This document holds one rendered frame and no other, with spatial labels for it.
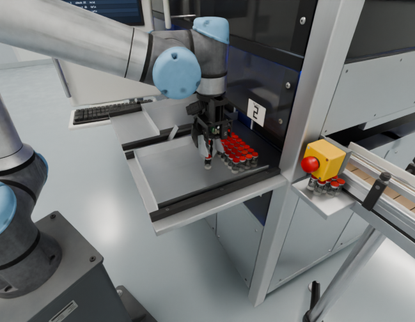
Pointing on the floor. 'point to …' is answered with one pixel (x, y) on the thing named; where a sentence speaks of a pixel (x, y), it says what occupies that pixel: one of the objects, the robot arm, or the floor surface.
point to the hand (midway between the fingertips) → (207, 153)
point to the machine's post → (305, 125)
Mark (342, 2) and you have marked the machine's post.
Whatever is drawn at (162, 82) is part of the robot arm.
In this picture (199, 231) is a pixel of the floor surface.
